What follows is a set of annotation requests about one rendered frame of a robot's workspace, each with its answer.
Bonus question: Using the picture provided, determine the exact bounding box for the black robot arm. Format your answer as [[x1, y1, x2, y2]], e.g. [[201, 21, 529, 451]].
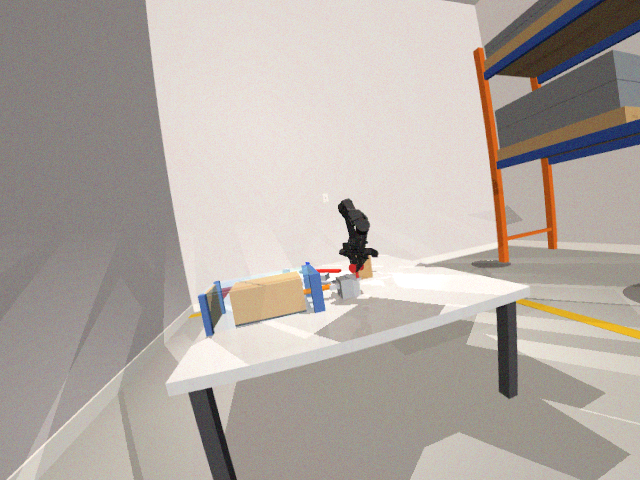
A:
[[338, 198, 370, 251]]

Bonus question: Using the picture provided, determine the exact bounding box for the clear-panelled rack with blue corner posts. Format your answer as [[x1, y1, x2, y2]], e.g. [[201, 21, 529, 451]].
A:
[[198, 265, 321, 336]]

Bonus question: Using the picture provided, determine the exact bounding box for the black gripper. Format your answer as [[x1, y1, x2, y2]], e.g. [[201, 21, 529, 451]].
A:
[[339, 236, 379, 272]]

